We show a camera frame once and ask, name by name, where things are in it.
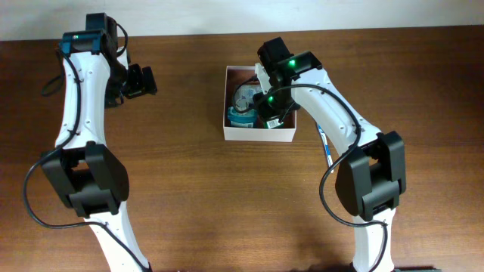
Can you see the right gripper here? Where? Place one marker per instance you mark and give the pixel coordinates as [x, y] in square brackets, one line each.
[266, 111]

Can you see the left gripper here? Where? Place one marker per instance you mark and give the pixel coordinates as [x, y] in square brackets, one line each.
[141, 84]

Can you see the green white soap bar pack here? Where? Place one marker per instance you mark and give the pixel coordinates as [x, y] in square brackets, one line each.
[274, 123]

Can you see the clear pump soap bottle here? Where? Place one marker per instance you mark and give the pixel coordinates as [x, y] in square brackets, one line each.
[244, 95]

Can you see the teal mouthwash bottle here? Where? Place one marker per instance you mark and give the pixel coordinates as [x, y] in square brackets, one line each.
[242, 120]

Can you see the blue white toothbrush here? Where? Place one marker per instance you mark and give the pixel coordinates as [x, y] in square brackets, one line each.
[325, 145]

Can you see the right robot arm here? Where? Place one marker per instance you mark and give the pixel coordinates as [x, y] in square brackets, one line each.
[362, 188]

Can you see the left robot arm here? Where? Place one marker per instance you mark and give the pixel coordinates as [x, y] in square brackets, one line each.
[96, 74]

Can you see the pink cardboard box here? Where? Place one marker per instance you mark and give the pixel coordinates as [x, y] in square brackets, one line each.
[234, 75]

